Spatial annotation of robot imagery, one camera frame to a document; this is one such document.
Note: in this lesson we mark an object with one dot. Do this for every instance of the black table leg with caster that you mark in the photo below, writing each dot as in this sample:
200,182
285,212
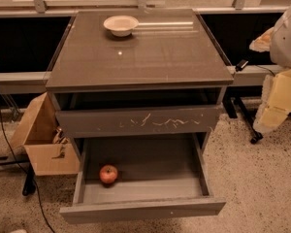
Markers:
230,101

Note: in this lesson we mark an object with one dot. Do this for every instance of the open grey middle drawer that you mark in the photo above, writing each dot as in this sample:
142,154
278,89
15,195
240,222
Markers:
159,176

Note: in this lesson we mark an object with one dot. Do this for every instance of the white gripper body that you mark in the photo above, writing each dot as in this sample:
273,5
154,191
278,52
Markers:
287,39

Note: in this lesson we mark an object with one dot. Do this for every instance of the white bowl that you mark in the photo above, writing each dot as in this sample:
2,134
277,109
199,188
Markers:
121,26

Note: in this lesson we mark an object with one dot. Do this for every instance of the black stand foot left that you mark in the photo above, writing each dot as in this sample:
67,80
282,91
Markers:
29,185

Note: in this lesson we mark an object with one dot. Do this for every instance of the red apple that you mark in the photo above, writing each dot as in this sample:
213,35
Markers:
108,174

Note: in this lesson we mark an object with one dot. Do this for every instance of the cardboard box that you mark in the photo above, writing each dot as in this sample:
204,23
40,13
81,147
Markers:
37,136

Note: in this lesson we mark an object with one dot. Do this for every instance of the closed grey top drawer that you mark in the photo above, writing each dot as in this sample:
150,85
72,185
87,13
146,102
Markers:
138,121

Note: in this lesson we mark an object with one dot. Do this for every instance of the grey drawer cabinet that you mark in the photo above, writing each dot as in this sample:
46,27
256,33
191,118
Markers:
169,60

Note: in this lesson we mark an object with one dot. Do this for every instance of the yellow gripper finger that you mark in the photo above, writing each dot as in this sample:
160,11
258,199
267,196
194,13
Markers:
263,42
276,102

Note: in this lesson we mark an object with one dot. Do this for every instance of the small black device on rail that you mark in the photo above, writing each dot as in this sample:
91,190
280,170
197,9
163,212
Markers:
241,65

